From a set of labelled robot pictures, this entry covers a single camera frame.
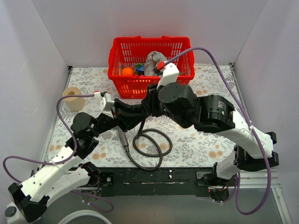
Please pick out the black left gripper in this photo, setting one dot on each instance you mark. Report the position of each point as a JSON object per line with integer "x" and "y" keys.
{"x": 116, "y": 113}

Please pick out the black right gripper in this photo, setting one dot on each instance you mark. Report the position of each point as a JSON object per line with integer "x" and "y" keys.
{"x": 152, "y": 101}

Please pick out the grey handheld shower head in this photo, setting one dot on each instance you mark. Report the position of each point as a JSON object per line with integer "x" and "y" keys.
{"x": 123, "y": 140}

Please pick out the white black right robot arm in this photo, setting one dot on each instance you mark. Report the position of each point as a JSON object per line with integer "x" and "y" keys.
{"x": 214, "y": 114}

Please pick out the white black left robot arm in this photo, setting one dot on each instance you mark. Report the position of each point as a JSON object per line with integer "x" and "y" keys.
{"x": 65, "y": 172}

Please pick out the floral patterned table mat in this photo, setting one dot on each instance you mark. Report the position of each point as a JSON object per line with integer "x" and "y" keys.
{"x": 182, "y": 147}

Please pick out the orange fruit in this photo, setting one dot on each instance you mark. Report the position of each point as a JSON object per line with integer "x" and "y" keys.
{"x": 127, "y": 71}

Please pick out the blue packaged item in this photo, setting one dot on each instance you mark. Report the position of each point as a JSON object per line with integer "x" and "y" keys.
{"x": 139, "y": 68}

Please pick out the crumpled grey paper bag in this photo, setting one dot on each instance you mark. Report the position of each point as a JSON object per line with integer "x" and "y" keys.
{"x": 152, "y": 59}

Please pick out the beige tape roll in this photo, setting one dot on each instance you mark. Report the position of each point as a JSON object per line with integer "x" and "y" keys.
{"x": 75, "y": 104}

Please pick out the red plastic shopping basket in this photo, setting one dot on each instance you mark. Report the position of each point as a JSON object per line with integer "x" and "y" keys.
{"x": 133, "y": 62}

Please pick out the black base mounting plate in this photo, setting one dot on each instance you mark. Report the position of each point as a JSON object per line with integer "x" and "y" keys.
{"x": 162, "y": 182}

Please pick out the white power adapter box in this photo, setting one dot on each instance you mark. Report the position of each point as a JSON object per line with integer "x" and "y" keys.
{"x": 13, "y": 215}

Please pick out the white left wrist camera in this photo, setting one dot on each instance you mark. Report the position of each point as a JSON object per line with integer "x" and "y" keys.
{"x": 106, "y": 103}

